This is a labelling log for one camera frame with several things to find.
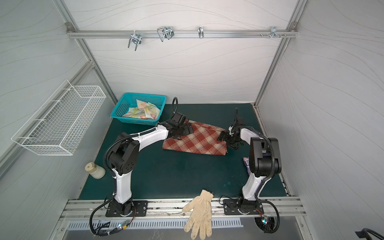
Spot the small metal clip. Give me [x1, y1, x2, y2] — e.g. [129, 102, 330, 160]
[198, 27, 204, 39]

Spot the horizontal aluminium rail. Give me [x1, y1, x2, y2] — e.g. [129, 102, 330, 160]
[67, 29, 299, 39]

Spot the left base cable bundle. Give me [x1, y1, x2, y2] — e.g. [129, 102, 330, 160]
[89, 197, 137, 237]

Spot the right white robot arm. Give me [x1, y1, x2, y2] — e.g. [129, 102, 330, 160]
[218, 109, 282, 201]

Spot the black mounting plate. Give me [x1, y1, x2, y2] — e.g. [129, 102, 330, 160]
[222, 199, 264, 216]
[106, 200, 148, 217]

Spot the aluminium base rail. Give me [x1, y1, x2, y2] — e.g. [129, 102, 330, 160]
[59, 197, 307, 221]

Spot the purple snack packet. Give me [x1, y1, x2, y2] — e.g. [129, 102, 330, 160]
[243, 157, 251, 175]

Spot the metal U-bolt hook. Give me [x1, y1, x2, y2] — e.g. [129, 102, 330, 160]
[128, 31, 142, 51]

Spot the metal bracket with screws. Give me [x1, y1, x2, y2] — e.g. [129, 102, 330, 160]
[260, 27, 287, 39]

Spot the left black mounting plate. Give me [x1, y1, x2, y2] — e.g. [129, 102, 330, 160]
[106, 200, 148, 217]

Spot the white ventilation grille strip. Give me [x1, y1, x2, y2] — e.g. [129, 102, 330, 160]
[67, 218, 244, 231]

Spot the red plaid skirt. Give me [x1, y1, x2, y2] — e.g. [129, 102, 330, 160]
[163, 121, 227, 156]

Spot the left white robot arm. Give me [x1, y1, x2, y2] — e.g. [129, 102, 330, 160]
[103, 97, 194, 205]

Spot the base cable bundle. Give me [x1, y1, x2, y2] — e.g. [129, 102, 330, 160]
[254, 199, 281, 234]
[89, 197, 137, 237]

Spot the beige knitted glove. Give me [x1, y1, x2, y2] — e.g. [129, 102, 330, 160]
[182, 189, 214, 240]

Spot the teal plastic basket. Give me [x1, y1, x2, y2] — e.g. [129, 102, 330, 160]
[111, 93, 167, 126]

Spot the right base cable bundle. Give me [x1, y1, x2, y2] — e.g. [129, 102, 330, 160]
[254, 199, 281, 234]

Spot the beige bottle left side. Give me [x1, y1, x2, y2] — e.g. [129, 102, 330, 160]
[85, 163, 106, 180]

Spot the floral skirt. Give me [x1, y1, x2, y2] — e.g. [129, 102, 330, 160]
[123, 100, 161, 120]

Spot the white wire wall basket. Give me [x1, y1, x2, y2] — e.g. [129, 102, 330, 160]
[11, 80, 106, 156]

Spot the metal double hook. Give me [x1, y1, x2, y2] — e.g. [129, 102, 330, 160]
[157, 26, 175, 42]

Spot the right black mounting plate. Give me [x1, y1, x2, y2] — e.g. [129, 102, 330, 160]
[222, 199, 264, 216]

